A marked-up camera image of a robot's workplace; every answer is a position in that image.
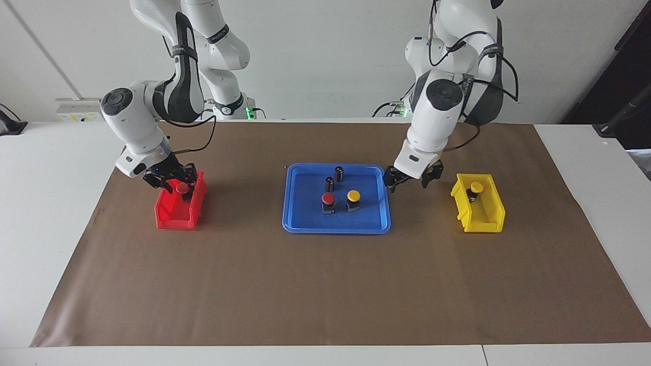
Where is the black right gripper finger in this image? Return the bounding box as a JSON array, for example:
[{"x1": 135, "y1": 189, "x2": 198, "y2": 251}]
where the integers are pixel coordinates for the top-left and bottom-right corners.
[
  {"x1": 177, "y1": 163, "x2": 199, "y2": 202},
  {"x1": 143, "y1": 177, "x2": 174, "y2": 194}
]

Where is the black device with cable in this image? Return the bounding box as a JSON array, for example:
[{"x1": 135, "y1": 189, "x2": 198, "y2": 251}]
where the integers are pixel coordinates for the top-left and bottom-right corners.
[{"x1": 0, "y1": 103, "x2": 28, "y2": 137}]

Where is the dark gray stand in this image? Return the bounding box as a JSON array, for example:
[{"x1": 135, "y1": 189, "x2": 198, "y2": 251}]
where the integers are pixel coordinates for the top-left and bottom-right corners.
[{"x1": 593, "y1": 86, "x2": 651, "y2": 139}]

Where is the white wall socket box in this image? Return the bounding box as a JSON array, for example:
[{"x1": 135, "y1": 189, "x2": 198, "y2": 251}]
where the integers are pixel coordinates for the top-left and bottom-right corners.
[{"x1": 55, "y1": 98, "x2": 110, "y2": 123}]

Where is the yellow plastic storage bin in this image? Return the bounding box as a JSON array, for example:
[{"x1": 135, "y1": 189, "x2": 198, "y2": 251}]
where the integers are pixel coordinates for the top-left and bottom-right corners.
[{"x1": 450, "y1": 173, "x2": 507, "y2": 234}]

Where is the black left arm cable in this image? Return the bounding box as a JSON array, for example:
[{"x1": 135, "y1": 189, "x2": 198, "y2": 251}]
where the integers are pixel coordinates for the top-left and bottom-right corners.
[{"x1": 428, "y1": 0, "x2": 520, "y2": 153}]

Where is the red plastic storage bin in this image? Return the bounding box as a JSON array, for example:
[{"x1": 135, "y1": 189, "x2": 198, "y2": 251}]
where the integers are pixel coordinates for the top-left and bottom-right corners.
[{"x1": 155, "y1": 170, "x2": 208, "y2": 230}]

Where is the brown paper table mat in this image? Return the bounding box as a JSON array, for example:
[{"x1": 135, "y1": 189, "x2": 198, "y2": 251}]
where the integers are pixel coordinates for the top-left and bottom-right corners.
[{"x1": 29, "y1": 121, "x2": 651, "y2": 348}]

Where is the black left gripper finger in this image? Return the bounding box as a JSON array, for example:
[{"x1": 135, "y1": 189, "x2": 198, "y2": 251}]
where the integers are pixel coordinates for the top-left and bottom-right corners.
[
  {"x1": 421, "y1": 160, "x2": 445, "y2": 190},
  {"x1": 383, "y1": 165, "x2": 408, "y2": 194}
]

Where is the black background panel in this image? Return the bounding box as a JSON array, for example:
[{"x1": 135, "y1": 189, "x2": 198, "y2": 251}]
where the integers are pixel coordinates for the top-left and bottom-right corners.
[{"x1": 561, "y1": 0, "x2": 651, "y2": 151}]

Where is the blue plastic tray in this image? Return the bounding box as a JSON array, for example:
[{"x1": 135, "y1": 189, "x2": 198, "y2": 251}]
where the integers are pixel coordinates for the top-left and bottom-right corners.
[{"x1": 282, "y1": 163, "x2": 392, "y2": 234}]

